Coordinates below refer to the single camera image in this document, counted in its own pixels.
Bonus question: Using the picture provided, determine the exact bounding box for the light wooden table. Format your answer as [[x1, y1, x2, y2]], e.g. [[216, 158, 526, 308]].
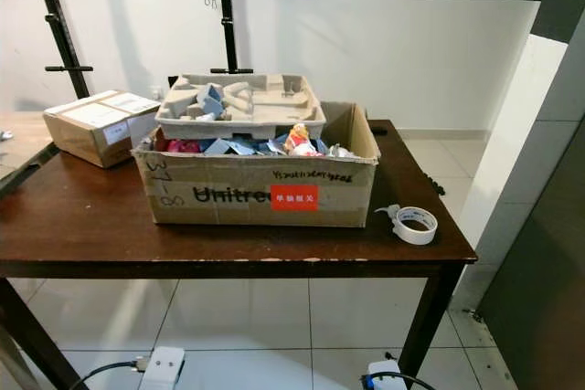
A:
[[0, 111, 56, 172]]

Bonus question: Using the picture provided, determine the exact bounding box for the dark brown wooden table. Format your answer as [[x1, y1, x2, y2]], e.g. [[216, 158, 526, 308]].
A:
[[0, 119, 478, 390]]

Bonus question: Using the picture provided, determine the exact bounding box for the small labelled cardboard box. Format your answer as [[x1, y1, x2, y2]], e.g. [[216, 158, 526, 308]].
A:
[[43, 90, 164, 169]]

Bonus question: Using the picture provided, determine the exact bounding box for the black stand pole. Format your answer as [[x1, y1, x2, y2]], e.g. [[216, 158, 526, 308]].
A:
[[29, 0, 95, 103], [199, 0, 254, 76]]

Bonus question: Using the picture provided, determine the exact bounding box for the pink crumpled wrapper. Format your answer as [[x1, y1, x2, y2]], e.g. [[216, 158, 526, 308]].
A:
[[163, 137, 202, 154]]

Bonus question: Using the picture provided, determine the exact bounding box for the blue grey paper scrap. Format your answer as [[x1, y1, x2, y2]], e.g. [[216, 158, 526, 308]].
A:
[[204, 135, 284, 156], [192, 85, 226, 121]]

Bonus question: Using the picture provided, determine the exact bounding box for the large open cardboard box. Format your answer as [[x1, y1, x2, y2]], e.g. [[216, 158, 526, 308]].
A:
[[131, 100, 382, 228]]

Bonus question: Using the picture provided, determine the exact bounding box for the red yellow snack wrapper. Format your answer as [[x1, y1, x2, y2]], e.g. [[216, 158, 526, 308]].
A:
[[283, 123, 322, 157]]

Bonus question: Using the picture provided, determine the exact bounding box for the silver foil scrap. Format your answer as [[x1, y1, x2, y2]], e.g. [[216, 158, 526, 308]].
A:
[[322, 143, 357, 159]]

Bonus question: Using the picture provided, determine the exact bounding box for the white tape roll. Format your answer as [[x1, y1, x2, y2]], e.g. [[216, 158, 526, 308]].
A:
[[375, 205, 439, 246]]

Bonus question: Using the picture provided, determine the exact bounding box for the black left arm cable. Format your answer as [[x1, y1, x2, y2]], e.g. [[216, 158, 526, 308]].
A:
[[69, 360, 147, 390]]

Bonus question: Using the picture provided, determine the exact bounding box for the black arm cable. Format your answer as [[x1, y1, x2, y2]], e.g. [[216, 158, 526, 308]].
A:
[[398, 372, 441, 390], [69, 360, 147, 390]]

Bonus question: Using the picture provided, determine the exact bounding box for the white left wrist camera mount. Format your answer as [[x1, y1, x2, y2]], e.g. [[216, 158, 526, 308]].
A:
[[140, 346, 186, 390]]

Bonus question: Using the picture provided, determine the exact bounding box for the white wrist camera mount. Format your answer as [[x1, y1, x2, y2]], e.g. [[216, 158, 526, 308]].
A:
[[140, 346, 186, 390], [364, 360, 408, 390]]

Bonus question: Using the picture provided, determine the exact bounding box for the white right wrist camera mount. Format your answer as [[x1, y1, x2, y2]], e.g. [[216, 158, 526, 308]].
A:
[[364, 360, 408, 390]]

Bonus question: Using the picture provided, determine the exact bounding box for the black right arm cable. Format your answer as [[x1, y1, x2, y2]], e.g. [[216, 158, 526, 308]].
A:
[[398, 372, 441, 390]]

